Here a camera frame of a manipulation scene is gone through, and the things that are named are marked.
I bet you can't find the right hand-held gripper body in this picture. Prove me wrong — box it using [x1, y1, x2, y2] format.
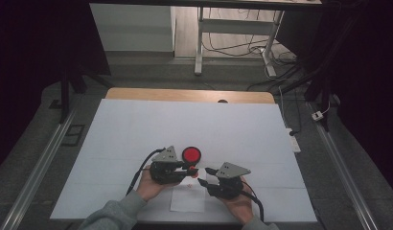
[206, 161, 252, 200]

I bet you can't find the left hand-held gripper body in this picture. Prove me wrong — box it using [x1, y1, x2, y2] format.
[149, 146, 186, 185]

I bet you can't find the round red ink pad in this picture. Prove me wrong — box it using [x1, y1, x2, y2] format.
[181, 146, 202, 166]

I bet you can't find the white paper sheet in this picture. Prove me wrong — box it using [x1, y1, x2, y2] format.
[170, 167, 207, 213]

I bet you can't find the person's left hand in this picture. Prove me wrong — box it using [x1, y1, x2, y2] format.
[135, 166, 182, 203]

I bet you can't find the person's right hand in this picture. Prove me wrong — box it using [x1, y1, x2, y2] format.
[217, 176, 255, 225]

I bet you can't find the white table cover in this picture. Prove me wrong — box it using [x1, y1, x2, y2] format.
[50, 98, 318, 223]

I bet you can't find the white power strip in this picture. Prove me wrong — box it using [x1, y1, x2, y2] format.
[285, 127, 302, 153]

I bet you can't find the wooden table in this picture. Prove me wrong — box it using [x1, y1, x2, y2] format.
[104, 87, 276, 104]

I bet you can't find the black floor socket plate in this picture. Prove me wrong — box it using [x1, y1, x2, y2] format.
[60, 124, 86, 148]

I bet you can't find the black stand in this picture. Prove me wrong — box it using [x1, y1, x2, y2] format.
[58, 61, 116, 125]
[274, 0, 365, 132]

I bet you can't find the white-legged desk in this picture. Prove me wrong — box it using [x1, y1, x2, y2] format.
[88, 0, 323, 78]

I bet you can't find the white cabinet panel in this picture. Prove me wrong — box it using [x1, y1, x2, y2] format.
[89, 3, 176, 53]

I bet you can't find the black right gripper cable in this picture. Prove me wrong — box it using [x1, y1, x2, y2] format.
[239, 188, 266, 223]

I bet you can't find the metal floor rail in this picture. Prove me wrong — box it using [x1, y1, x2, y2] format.
[0, 108, 78, 230]
[308, 102, 381, 230]

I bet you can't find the tangle of floor cables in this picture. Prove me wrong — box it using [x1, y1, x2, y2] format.
[202, 8, 301, 94]

